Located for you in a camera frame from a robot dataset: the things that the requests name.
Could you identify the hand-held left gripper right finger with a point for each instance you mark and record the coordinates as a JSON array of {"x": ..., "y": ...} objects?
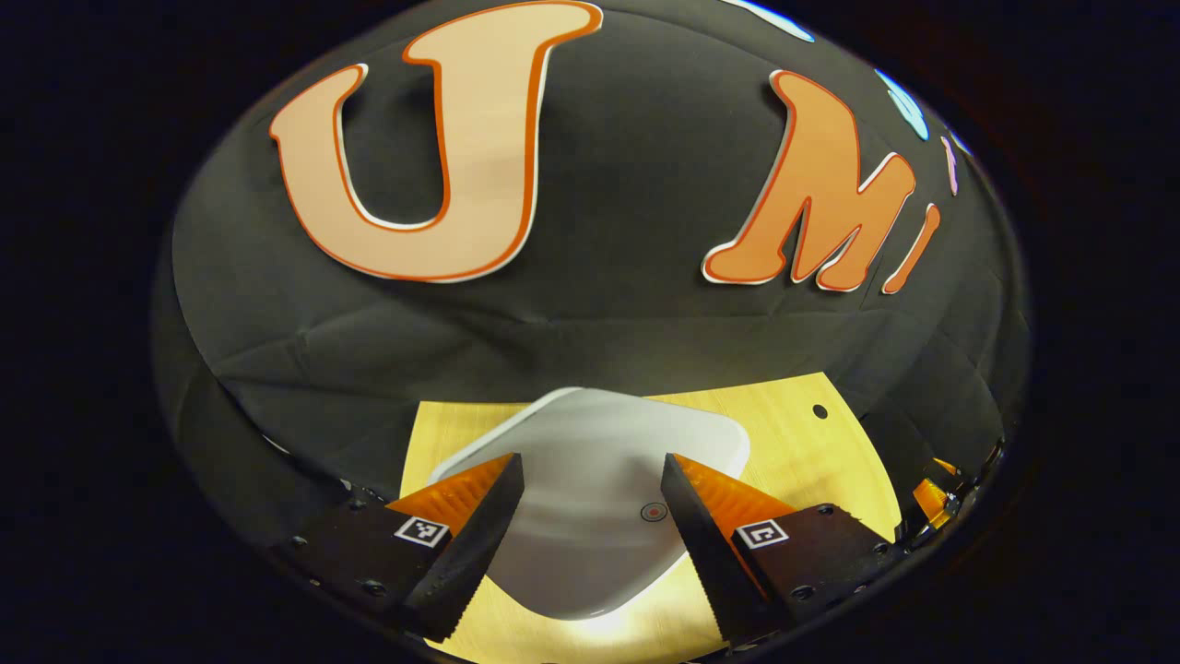
[{"x": 705, "y": 553}]

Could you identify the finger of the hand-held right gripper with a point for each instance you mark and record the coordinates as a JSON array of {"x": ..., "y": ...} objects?
[
  {"x": 945, "y": 466},
  {"x": 929, "y": 500}
]

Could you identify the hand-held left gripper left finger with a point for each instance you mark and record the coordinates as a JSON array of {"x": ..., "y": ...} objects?
[{"x": 479, "y": 553}]

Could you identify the wooden desktop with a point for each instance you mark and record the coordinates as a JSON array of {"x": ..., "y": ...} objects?
[{"x": 793, "y": 452}]

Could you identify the white desktop garbage bin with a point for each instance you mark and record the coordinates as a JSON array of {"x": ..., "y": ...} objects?
[{"x": 590, "y": 480}]

